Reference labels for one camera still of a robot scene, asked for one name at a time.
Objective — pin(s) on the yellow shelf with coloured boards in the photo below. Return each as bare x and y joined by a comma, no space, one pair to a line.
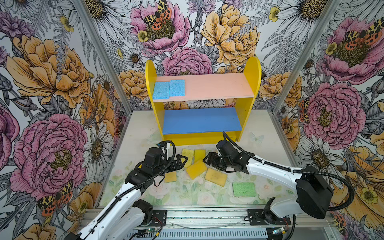
211,105

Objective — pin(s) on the orange-yellow sponge far left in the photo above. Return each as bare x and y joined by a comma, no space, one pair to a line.
170,177

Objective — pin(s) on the orange-yellow sponge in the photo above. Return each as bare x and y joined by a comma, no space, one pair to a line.
216,177
170,177

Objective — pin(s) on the pale yellow textured sponge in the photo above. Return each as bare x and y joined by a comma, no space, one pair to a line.
190,155

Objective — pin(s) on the bright yellow small sponge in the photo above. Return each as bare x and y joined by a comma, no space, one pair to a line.
199,155

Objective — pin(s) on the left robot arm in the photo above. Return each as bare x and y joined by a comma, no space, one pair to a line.
127,210

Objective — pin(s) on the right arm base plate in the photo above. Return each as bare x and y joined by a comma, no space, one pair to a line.
259,217

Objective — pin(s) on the blue sponge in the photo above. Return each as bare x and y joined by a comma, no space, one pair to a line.
161,91
177,88

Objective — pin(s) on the thick yellow sponge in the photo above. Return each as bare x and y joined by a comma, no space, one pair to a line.
196,169

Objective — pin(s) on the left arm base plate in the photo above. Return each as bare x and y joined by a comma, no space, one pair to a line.
155,218

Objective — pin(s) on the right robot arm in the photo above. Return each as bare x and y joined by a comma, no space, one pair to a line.
311,192

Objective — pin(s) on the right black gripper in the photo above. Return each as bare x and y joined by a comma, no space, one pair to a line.
211,160

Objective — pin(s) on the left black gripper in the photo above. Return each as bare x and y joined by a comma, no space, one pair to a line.
179,165

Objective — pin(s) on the orange-yellow sponge centre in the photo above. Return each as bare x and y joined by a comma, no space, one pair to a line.
216,177

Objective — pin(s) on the green sponge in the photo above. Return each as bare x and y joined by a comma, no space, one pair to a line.
244,189

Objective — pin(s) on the floral table mat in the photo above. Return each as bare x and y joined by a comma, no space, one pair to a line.
185,191

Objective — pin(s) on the aluminium front rail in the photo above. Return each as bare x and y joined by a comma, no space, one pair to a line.
227,223

